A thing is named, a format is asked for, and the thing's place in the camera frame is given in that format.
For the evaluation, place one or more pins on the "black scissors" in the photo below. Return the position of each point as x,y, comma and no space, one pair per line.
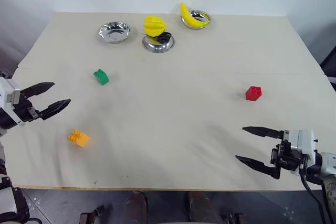
164,37

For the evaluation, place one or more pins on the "empty steel bowl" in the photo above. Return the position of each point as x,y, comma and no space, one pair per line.
114,32

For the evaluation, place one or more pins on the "green toy brick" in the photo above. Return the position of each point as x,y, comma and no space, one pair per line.
102,78

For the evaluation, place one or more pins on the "red toy brick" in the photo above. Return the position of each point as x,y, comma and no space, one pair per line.
253,94

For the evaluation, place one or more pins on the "orange toy brick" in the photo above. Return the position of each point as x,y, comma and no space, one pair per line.
78,138

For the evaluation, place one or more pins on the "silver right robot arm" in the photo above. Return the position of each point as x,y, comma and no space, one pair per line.
329,165

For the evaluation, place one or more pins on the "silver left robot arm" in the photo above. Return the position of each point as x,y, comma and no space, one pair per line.
10,203

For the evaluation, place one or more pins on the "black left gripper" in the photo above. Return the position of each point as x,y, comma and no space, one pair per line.
25,110

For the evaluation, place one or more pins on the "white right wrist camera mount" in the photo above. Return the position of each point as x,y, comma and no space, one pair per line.
305,141

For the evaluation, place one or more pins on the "steel bowl with scissors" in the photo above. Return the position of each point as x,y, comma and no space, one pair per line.
157,47

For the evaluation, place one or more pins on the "black object at wall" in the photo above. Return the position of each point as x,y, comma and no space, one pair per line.
330,61

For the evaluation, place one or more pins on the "yellow toy starfruit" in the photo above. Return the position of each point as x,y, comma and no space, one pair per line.
155,25

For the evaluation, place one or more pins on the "steel bowl with banana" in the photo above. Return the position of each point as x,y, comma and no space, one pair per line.
202,16

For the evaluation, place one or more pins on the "yellow toy banana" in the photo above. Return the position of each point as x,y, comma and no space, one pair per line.
189,18

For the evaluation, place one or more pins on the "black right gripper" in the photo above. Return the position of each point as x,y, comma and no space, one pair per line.
287,155

